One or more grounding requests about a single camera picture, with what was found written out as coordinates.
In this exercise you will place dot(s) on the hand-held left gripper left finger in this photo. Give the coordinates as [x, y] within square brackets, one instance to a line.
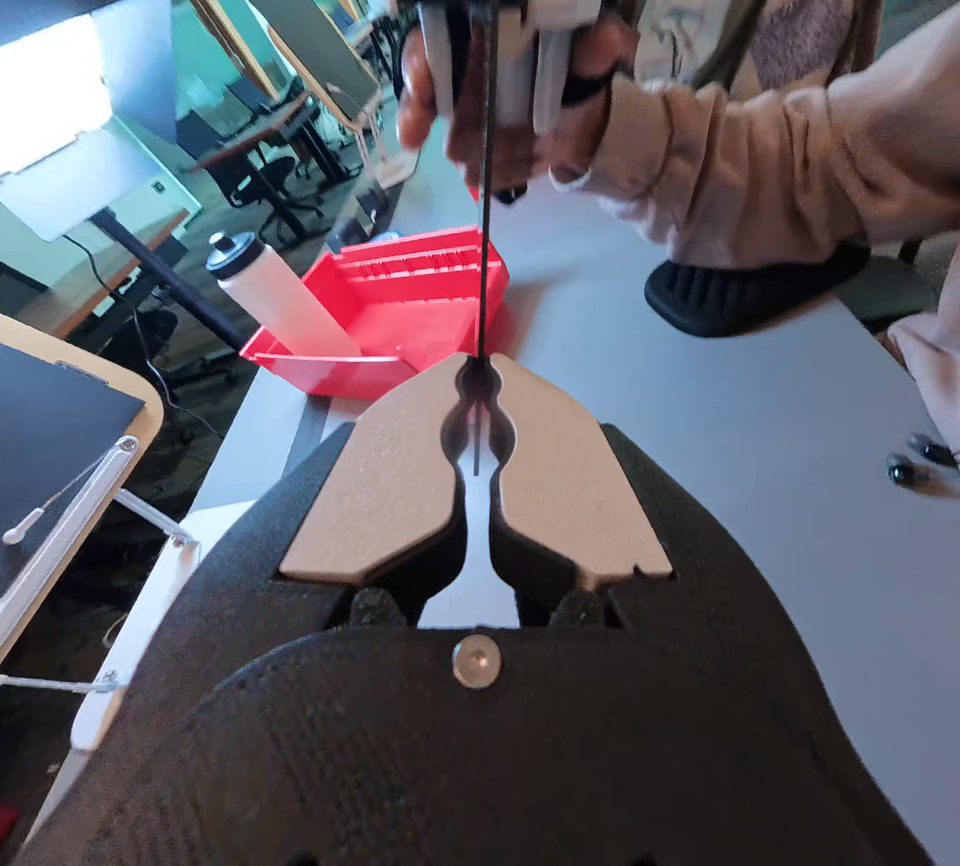
[375, 499]

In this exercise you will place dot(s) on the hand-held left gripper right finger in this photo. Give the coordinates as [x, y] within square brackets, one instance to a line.
[577, 499]

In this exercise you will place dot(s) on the white bottle with black cap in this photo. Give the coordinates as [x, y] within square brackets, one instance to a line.
[285, 296]

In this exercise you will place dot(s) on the shiny metal plate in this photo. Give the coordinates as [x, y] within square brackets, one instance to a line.
[487, 244]

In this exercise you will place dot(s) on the red plastic bin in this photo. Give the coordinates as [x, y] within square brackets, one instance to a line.
[420, 311]

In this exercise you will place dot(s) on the white metal board stand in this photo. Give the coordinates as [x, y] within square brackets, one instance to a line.
[394, 169]
[150, 618]

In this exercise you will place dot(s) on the black power adapter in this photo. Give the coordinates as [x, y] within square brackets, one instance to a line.
[349, 235]
[369, 205]

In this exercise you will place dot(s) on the wooden edged office desk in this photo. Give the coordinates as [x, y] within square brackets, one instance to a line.
[255, 131]

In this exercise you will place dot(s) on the black chair armrest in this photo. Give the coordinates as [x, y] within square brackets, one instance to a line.
[750, 289]

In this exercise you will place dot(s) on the black office chair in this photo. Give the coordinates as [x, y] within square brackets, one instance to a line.
[247, 176]

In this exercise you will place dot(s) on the dark office chair seat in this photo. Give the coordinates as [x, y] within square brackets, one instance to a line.
[892, 289]

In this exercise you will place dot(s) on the red bag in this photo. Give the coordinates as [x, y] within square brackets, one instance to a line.
[9, 821]

